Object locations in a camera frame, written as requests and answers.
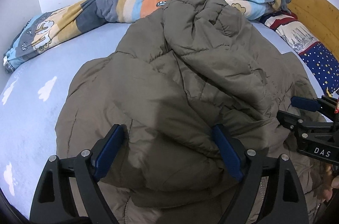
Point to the star print pillow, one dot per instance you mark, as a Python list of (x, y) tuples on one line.
[(317, 54)]

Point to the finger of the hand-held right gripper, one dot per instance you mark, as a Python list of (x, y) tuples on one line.
[(304, 103), (291, 122)]

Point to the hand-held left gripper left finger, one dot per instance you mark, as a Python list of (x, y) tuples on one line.
[(108, 152)]

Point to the patchwork cartoon print quilt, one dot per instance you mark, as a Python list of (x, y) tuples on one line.
[(106, 6)]

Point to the light blue cloud-print bed sheet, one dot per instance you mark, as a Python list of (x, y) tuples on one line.
[(34, 112)]

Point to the olive quilted puffer jacket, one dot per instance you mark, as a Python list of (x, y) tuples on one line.
[(172, 81)]

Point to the person's right hand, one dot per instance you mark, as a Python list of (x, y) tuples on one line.
[(329, 191)]

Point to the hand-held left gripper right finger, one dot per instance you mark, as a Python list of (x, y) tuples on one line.
[(229, 155)]

